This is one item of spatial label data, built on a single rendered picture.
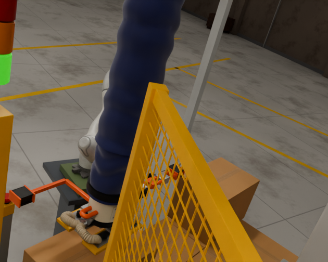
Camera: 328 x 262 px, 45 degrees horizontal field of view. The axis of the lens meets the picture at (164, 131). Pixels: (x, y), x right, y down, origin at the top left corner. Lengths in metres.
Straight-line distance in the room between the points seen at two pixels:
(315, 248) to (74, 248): 1.48
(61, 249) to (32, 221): 1.63
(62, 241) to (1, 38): 1.62
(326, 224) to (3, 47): 0.70
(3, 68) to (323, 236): 0.70
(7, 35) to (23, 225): 3.09
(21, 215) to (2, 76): 3.14
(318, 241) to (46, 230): 3.01
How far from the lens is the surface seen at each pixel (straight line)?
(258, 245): 3.33
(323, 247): 0.92
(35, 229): 3.69
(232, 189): 3.07
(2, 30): 0.70
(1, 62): 0.71
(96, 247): 1.93
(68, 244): 2.19
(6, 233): 2.45
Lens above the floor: 2.44
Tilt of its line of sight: 24 degrees down
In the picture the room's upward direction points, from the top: 16 degrees clockwise
